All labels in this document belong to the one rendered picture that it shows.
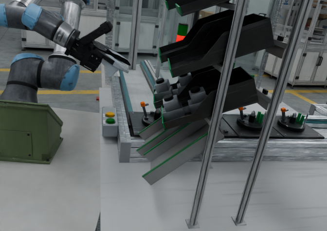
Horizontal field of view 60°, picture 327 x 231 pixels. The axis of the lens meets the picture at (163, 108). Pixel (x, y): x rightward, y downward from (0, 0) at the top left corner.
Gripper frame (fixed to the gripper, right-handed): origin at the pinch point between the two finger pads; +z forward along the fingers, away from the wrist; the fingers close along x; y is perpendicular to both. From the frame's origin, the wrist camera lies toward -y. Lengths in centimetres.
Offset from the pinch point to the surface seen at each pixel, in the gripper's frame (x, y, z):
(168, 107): 17.0, 0.1, 15.5
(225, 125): -32, 10, 59
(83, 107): -248, 148, -5
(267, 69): -526, -13, 306
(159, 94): 1.6, 2.8, 14.3
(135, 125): -22.2, 28.9, 18.2
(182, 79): 2.2, -6.1, 17.9
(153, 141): 6.9, 17.4, 20.7
